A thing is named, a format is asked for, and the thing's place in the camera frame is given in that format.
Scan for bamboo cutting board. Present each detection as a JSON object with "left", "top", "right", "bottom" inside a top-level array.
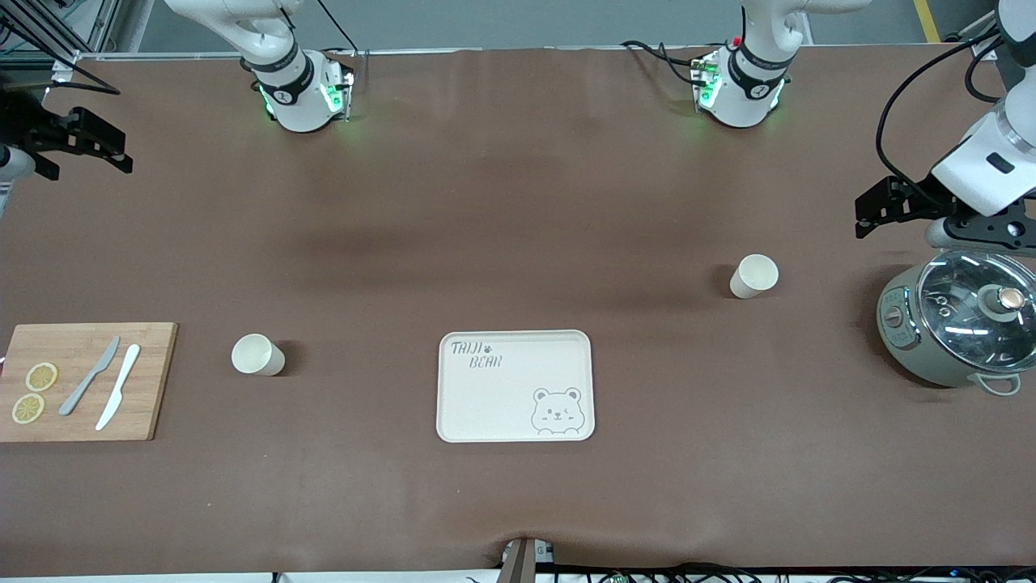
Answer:
[{"left": 0, "top": 322, "right": 178, "bottom": 443}]

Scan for long black left arm cable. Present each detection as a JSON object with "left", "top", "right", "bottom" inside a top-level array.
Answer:
[{"left": 877, "top": 28, "right": 1004, "bottom": 205}]

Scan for short black left arm cable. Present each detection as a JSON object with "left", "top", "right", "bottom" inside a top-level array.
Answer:
[{"left": 965, "top": 36, "right": 1006, "bottom": 105}]

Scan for cream bear print tray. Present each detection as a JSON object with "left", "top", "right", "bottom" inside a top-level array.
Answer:
[{"left": 436, "top": 329, "right": 596, "bottom": 444}]

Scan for aluminium frame struts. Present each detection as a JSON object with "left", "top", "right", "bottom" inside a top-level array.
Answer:
[{"left": 0, "top": 0, "right": 122, "bottom": 74}]

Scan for white plastic knife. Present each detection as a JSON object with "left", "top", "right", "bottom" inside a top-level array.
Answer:
[{"left": 96, "top": 344, "right": 142, "bottom": 432}]

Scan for grey plastic knife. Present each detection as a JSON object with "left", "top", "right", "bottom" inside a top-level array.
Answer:
[{"left": 58, "top": 336, "right": 121, "bottom": 417}]

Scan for grey-green cooking pot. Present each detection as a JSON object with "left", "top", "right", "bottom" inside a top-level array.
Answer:
[{"left": 877, "top": 243, "right": 1036, "bottom": 398}]

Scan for glass pot lid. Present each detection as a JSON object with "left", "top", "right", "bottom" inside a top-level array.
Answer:
[{"left": 915, "top": 249, "right": 1036, "bottom": 373}]

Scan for white IKEA cup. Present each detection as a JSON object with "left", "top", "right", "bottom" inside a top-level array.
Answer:
[
  {"left": 729, "top": 254, "right": 779, "bottom": 300},
  {"left": 231, "top": 334, "right": 286, "bottom": 377}
]

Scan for brown table mat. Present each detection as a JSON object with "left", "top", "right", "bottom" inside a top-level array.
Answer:
[{"left": 0, "top": 45, "right": 1036, "bottom": 577}]

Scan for black right base cable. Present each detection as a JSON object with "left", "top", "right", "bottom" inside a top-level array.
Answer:
[{"left": 314, "top": 0, "right": 358, "bottom": 55}]

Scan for black left base cables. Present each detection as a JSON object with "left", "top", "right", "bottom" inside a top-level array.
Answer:
[{"left": 621, "top": 39, "right": 707, "bottom": 87}]

